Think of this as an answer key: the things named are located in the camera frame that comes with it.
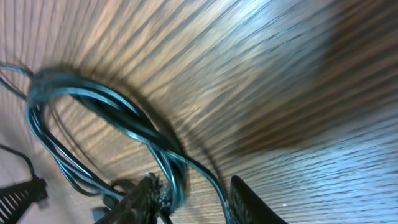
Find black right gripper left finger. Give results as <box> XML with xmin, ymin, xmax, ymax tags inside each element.
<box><xmin>95</xmin><ymin>173</ymin><xmax>162</xmax><ymax>224</ymax></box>

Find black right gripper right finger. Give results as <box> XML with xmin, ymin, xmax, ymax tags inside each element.
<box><xmin>228</xmin><ymin>175</ymin><xmax>287</xmax><ymax>224</ymax></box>

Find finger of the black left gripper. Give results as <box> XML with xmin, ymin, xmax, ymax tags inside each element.
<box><xmin>1</xmin><ymin>177</ymin><xmax>48</xmax><ymax>224</ymax></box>

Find thick black usb cable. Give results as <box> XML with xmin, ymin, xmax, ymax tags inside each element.
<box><xmin>24</xmin><ymin>67</ymin><xmax>233</xmax><ymax>224</ymax></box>

